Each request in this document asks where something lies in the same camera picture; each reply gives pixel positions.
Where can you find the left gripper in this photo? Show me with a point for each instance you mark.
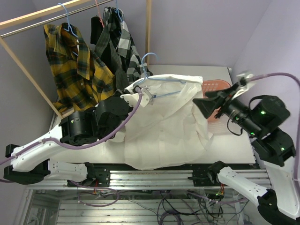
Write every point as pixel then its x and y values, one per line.
pixel 128 98

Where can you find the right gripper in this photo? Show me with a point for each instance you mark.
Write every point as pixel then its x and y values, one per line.
pixel 207 104

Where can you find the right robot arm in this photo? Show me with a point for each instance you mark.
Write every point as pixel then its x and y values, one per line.
pixel 279 204

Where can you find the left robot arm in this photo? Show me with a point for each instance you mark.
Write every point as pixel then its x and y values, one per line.
pixel 81 130

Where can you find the black white checkered shirt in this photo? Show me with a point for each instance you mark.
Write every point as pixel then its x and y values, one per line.
pixel 124 46

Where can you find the yellow plaid shirt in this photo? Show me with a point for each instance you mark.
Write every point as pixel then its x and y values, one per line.
pixel 82 83

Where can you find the dark green striped shirt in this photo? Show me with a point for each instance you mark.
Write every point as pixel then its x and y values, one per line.
pixel 106 52

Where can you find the blue hanger checkered shirt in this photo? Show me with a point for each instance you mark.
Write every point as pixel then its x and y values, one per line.
pixel 118 11

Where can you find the blue hanger yellow shirt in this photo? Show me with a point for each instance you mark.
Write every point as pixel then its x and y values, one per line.
pixel 66 41

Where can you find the pink hanger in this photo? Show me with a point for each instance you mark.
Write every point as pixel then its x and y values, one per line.
pixel 99 14

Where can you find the metal hanging rod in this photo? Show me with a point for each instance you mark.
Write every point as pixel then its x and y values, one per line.
pixel 44 12

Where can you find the wooden clothes rack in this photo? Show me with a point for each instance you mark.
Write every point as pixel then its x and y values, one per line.
pixel 18 96

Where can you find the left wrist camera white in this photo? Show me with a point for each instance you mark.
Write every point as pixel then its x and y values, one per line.
pixel 147 97

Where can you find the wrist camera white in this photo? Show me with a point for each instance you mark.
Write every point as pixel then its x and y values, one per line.
pixel 244 83
pixel 147 97

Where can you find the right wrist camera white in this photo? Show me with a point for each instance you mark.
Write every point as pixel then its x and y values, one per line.
pixel 244 83

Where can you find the aluminium rail base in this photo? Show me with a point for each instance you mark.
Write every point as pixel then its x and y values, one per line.
pixel 188 176

